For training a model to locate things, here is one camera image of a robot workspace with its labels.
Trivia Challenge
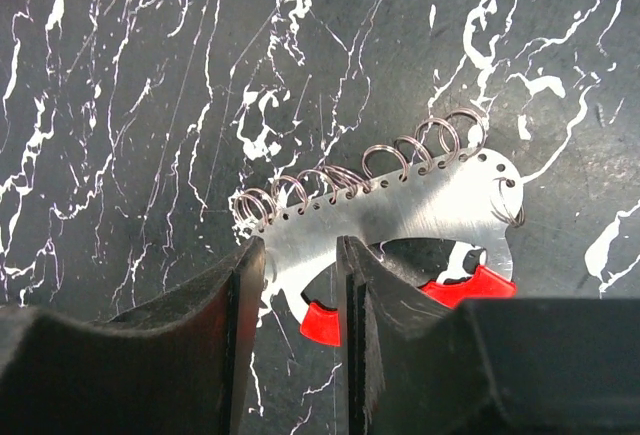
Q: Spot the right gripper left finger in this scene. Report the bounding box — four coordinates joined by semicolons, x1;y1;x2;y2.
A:
1;237;265;434

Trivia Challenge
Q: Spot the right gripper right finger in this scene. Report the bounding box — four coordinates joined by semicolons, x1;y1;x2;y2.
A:
336;236;639;434

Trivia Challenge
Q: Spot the white and red keyring holder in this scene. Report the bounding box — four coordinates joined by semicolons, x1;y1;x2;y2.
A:
232;107;524;346

